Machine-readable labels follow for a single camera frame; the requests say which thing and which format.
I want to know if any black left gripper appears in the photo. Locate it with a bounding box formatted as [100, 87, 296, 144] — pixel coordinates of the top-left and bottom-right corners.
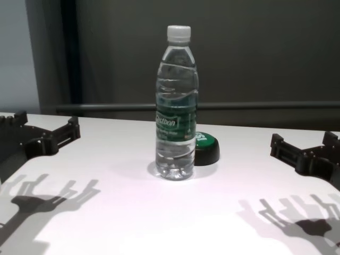
[0, 110, 81, 184]

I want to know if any clear water bottle green label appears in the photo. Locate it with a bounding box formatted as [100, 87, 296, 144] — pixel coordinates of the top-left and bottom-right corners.
[154, 25, 200, 181]

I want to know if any grey horizontal wall rail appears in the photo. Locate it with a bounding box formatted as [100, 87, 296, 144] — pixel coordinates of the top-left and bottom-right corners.
[55, 100, 340, 114]

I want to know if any green YES button black base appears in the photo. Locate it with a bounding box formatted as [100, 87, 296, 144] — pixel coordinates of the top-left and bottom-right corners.
[194, 131, 221, 167]

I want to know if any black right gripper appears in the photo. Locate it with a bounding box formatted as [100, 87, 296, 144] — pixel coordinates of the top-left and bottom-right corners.
[270, 131, 340, 192]

